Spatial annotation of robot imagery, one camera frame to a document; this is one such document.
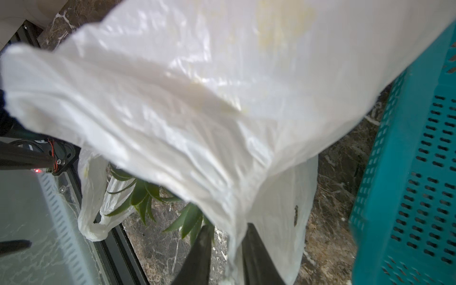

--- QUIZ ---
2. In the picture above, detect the teal plastic basket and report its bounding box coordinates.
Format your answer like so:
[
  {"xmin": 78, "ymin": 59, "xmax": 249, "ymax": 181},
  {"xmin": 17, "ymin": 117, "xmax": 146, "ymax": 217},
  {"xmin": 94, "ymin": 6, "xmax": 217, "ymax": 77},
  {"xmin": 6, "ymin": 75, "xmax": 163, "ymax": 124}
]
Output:
[{"xmin": 349, "ymin": 24, "xmax": 456, "ymax": 285}]

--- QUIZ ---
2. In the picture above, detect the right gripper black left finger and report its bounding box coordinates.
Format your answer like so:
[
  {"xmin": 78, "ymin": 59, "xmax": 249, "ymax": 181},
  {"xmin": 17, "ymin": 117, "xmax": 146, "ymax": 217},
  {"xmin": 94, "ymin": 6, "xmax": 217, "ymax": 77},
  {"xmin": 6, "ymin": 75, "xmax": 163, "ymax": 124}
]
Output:
[{"xmin": 171, "ymin": 225, "xmax": 212, "ymax": 285}]

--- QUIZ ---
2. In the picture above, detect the pineapple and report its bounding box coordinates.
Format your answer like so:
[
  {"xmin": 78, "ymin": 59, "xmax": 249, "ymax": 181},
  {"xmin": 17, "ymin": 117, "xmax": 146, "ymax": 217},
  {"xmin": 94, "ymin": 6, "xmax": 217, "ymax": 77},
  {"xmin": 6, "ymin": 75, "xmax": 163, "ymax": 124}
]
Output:
[{"xmin": 107, "ymin": 164, "xmax": 215, "ymax": 244}]

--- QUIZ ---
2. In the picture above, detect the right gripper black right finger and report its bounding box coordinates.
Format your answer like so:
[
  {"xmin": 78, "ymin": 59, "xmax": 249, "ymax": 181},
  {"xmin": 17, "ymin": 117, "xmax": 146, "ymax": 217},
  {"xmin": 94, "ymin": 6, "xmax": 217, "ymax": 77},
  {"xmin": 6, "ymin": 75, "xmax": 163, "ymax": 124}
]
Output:
[{"xmin": 242, "ymin": 223, "xmax": 285, "ymax": 285}]

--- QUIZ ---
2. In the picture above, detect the white plastic bag lemon print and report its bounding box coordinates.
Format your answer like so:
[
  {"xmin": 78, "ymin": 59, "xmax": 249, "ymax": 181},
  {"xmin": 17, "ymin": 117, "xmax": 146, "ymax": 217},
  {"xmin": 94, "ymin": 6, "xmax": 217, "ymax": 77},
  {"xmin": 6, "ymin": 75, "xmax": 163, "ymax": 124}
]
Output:
[{"xmin": 1, "ymin": 1, "xmax": 456, "ymax": 285}]

